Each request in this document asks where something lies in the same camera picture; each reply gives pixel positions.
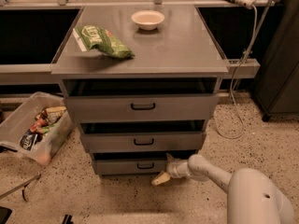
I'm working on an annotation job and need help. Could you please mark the grey metal rail frame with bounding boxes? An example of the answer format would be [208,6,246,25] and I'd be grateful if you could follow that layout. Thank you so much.
[0,0,281,86]

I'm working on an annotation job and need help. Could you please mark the white cable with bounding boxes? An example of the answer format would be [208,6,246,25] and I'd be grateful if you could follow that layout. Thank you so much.
[213,3,281,140]

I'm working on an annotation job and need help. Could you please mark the black clip bottom edge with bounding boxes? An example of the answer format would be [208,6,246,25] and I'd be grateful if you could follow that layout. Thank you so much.
[62,215,73,224]

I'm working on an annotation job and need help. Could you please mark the grey top drawer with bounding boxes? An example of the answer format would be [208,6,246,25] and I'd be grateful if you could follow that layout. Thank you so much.
[62,77,218,123]

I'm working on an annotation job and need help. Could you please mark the dark cabinet on right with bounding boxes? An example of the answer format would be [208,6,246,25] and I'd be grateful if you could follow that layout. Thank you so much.
[253,0,299,121]

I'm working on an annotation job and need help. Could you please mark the grey middle drawer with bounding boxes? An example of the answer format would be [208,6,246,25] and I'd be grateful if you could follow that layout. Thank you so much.
[78,120,206,153]

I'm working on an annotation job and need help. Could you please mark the black object bottom left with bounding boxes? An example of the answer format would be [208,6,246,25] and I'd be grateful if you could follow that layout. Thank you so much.
[0,206,12,224]

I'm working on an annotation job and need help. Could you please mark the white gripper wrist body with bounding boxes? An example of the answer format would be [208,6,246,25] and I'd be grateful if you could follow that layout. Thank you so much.
[166,159,191,178]

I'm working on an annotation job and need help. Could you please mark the grey drawer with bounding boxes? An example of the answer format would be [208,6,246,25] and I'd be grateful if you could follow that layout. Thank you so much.
[62,77,218,123]
[78,120,206,153]
[91,149,197,175]

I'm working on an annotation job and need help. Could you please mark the brown bread package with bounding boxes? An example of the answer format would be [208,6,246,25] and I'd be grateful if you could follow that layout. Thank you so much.
[44,105,66,124]

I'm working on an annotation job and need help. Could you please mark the grey bottom drawer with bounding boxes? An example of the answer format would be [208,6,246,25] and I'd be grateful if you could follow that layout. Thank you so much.
[91,149,197,175]

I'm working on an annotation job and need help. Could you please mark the grey drawer cabinet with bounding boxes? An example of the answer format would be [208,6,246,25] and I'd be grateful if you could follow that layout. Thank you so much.
[50,5,231,178]

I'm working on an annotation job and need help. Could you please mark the clear plastic bin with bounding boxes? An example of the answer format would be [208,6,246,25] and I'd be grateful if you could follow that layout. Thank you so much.
[0,92,73,165]

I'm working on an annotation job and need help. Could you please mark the blue white snack packet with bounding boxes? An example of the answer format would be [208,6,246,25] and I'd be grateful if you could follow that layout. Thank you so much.
[20,133,38,150]

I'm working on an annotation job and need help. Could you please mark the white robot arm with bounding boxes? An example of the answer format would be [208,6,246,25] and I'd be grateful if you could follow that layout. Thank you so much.
[151,153,294,224]

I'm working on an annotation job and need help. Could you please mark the red orange snack packet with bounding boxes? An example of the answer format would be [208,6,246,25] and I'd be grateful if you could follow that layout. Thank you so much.
[29,115,48,133]

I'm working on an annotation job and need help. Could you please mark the green snack bag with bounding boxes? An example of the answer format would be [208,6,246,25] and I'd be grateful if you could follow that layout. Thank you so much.
[73,25,135,60]

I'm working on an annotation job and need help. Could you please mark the white bowl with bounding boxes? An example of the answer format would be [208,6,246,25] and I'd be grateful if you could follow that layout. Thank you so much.
[131,10,164,31]

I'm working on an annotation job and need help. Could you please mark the metal rod on floor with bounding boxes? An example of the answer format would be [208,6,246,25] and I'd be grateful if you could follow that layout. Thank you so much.
[0,173,41,202]

